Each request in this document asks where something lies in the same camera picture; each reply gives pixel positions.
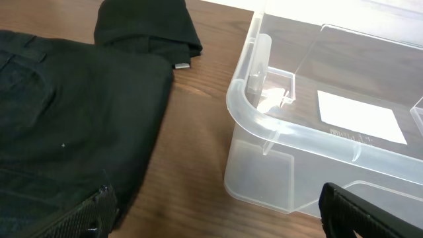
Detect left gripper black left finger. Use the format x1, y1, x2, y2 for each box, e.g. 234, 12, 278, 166
31, 186, 118, 238

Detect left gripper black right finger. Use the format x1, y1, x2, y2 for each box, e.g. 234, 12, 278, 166
319, 182, 422, 238

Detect black pants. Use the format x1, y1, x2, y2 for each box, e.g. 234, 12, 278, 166
1, 30, 173, 237

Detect black shirt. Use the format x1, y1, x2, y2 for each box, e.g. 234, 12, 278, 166
94, 0, 203, 68

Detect white label in bin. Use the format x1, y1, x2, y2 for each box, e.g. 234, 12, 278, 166
317, 91, 406, 144

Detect clear plastic storage bin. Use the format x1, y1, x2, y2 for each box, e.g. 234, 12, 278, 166
224, 0, 422, 227

